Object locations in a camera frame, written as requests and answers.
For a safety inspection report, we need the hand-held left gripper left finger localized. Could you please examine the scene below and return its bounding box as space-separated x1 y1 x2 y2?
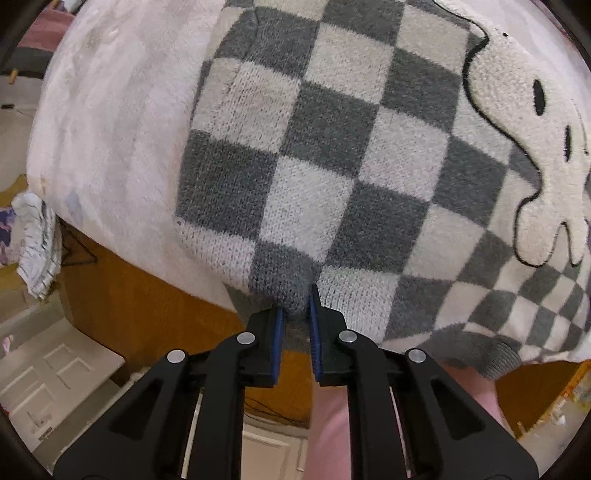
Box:
53 307 284 480

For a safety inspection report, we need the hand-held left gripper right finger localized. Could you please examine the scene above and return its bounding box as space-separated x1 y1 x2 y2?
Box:
307 284 540 480

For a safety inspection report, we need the grey white checkered knit cardigan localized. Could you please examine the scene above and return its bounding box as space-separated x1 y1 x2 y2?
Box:
174 0 591 381

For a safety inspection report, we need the patterned white cloth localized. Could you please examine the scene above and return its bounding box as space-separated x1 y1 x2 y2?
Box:
11 191 63 301

